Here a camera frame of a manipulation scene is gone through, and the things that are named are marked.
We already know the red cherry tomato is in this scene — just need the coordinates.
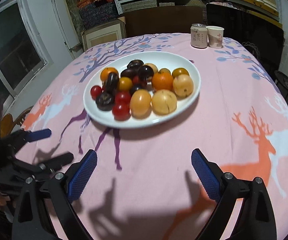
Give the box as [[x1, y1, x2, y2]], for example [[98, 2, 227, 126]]
[[112, 103, 130, 121]]

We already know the large orange mandarin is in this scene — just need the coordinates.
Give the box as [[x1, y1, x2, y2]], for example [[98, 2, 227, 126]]
[[100, 67, 119, 82]]

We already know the pale yellow round fruit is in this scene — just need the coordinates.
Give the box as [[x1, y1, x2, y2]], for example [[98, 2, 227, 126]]
[[129, 89, 151, 118]]

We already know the yellow orange tomato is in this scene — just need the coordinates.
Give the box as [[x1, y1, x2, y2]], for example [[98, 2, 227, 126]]
[[117, 77, 133, 92]]

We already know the striped pepino melon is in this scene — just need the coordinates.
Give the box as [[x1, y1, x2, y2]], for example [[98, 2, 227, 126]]
[[151, 89, 177, 115], [173, 74, 194, 98]]

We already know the dark purple plum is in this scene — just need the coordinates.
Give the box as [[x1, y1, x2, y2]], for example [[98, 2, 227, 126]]
[[138, 65, 154, 81]]

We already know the small yellow tomato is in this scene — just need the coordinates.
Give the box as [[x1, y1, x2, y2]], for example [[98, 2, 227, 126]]
[[171, 68, 189, 79]]

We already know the wooden chair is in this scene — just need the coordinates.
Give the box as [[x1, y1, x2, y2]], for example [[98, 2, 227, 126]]
[[0, 106, 33, 138]]

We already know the left window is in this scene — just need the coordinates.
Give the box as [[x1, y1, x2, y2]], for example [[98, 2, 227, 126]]
[[0, 0, 53, 108]]

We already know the pink deer tablecloth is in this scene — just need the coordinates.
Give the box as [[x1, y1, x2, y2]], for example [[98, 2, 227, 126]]
[[17, 34, 288, 239]]

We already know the black round stool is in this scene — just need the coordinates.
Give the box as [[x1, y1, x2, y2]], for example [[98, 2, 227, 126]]
[[275, 70, 288, 105]]

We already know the framed cardboard box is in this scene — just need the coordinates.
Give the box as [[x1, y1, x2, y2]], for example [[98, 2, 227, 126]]
[[82, 17, 126, 51]]

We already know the white oval plate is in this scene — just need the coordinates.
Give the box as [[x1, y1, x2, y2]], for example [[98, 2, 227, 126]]
[[83, 51, 201, 129]]

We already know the dark brown board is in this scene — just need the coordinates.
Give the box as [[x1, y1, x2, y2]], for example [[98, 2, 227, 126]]
[[123, 6, 207, 37]]

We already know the paper cup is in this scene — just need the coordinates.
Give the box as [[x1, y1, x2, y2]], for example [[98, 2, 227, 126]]
[[206, 25, 224, 49]]

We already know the pink drink can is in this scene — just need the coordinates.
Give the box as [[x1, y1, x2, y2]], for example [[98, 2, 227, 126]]
[[190, 23, 208, 49]]

